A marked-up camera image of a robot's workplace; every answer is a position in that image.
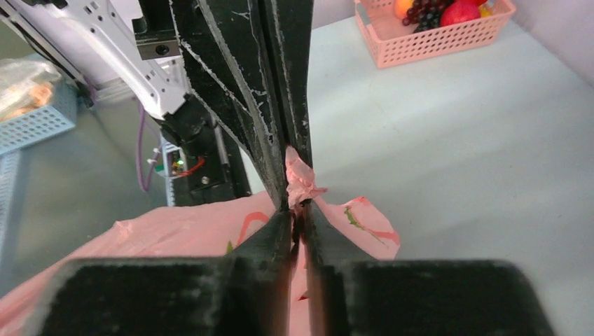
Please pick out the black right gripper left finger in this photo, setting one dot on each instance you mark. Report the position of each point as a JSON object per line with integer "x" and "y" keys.
{"x": 245, "y": 292}

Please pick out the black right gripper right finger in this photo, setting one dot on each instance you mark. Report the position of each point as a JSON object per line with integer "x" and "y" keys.
{"x": 350, "y": 293}

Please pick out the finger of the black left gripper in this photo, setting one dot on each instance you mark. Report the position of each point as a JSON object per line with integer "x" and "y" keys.
{"x": 227, "y": 62}
{"x": 288, "y": 28}

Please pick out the pink printed plastic bag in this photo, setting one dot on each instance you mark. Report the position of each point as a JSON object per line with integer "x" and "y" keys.
{"x": 218, "y": 228}

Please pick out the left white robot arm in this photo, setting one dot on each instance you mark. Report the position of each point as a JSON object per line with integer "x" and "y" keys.
{"x": 137, "y": 41}

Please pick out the orange fake peach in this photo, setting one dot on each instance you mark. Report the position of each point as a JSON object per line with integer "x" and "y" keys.
{"x": 401, "y": 7}

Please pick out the dark purple fake grapes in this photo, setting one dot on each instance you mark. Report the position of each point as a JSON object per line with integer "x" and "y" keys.
{"x": 425, "y": 14}

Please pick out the red fake apple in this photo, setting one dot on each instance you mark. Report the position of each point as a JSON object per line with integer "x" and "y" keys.
{"x": 459, "y": 12}

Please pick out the yellow fake fruit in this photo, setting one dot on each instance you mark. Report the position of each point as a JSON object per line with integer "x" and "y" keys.
{"x": 484, "y": 10}

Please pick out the pink plastic perforated basket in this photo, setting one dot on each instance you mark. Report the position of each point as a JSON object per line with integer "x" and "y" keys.
{"x": 391, "y": 44}

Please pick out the blue perforated bin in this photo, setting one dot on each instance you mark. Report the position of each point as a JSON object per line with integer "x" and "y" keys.
{"x": 37, "y": 102}

